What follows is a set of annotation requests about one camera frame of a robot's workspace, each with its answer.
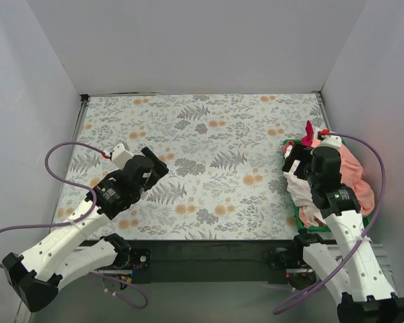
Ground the salmon pink t shirt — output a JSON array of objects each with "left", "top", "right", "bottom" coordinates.
[{"left": 339, "top": 145, "right": 375, "bottom": 217}]

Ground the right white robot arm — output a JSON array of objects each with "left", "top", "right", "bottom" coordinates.
[{"left": 282, "top": 144, "right": 404, "bottom": 322}]

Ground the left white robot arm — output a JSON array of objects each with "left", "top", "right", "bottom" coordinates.
[{"left": 2, "top": 144, "right": 169, "bottom": 312}]

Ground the magenta t shirt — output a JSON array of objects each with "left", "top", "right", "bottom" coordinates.
[{"left": 300, "top": 120, "right": 320, "bottom": 147}]

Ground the white t shirt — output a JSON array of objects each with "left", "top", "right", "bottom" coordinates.
[{"left": 283, "top": 161, "right": 325, "bottom": 228}]

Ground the floral table mat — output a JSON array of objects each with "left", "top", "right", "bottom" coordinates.
[{"left": 66, "top": 94, "right": 325, "bottom": 240}]

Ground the green plastic tray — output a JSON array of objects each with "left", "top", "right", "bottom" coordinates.
[{"left": 282, "top": 139, "right": 375, "bottom": 232}]

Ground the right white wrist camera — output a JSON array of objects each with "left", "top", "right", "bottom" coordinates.
[{"left": 317, "top": 129, "right": 342, "bottom": 150}]

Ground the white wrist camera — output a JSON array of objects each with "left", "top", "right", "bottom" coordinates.
[
  {"left": 110, "top": 143, "right": 134, "bottom": 170},
  {"left": 317, "top": 129, "right": 342, "bottom": 150}
]

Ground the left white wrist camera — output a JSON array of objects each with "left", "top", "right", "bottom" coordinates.
[{"left": 110, "top": 143, "right": 134, "bottom": 170}]

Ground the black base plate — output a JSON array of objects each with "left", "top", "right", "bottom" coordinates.
[{"left": 87, "top": 239, "right": 337, "bottom": 285}]

